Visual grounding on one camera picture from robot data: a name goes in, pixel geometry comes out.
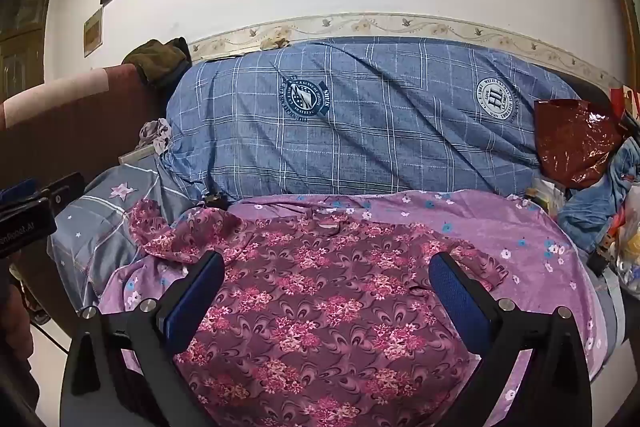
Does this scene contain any grey star-print sheet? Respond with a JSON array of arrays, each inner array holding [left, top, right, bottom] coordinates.
[[47, 152, 211, 314]]

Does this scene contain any purple floral blanket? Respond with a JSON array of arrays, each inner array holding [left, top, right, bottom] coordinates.
[[97, 189, 608, 427]]

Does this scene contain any small wall picture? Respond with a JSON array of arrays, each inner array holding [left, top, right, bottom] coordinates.
[[82, 5, 104, 58]]

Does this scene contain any black cable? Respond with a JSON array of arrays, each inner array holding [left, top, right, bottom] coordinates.
[[29, 321, 72, 354]]

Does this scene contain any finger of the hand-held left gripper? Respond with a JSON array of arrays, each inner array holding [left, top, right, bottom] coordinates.
[[39, 172, 86, 214]]

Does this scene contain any blue plaid quilt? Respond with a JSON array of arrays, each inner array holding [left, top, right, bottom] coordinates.
[[157, 38, 586, 204]]

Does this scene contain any reddish-brown headboard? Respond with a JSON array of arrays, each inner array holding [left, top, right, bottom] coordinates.
[[0, 64, 171, 208]]

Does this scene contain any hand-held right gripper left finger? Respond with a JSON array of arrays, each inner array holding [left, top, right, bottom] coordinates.
[[62, 251, 226, 427]]

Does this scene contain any dark green cloth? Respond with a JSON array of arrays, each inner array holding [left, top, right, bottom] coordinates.
[[122, 38, 193, 86]]

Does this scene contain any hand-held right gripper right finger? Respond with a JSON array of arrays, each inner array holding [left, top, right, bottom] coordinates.
[[428, 251, 594, 427]]

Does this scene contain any clear plastic bag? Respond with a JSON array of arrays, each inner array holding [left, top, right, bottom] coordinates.
[[614, 207, 640, 299]]

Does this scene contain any crumpled pale lilac cloth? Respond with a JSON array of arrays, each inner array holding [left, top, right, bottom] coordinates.
[[137, 118, 174, 156]]

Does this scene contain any blue denim garment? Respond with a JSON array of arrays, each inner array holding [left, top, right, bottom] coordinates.
[[557, 142, 640, 254]]

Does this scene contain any red plastic bag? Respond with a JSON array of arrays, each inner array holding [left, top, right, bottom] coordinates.
[[534, 99, 624, 190]]

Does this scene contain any maroon floral shirt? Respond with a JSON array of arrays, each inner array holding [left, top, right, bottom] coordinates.
[[129, 198, 508, 427]]

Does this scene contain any wooden door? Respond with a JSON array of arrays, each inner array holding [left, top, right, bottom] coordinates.
[[0, 0, 55, 102]]

